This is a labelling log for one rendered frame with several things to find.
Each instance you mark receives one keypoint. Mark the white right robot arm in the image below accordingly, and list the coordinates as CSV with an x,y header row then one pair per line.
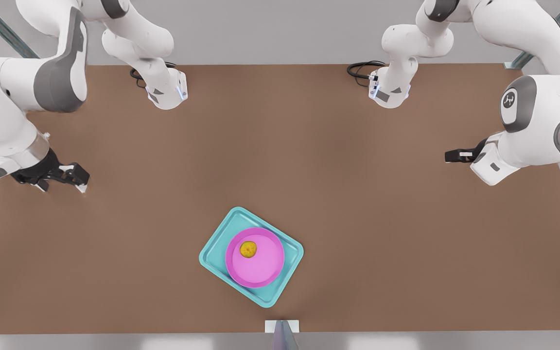
x,y
8,107

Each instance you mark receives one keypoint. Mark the orange fruit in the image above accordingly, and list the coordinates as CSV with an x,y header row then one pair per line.
x,y
248,249

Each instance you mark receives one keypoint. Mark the teal rectangular tray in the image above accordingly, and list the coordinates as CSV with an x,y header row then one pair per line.
x,y
214,248

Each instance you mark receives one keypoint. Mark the pink round plate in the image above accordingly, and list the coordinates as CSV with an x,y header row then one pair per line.
x,y
263,267

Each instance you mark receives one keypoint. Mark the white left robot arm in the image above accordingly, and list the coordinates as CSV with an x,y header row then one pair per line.
x,y
537,121

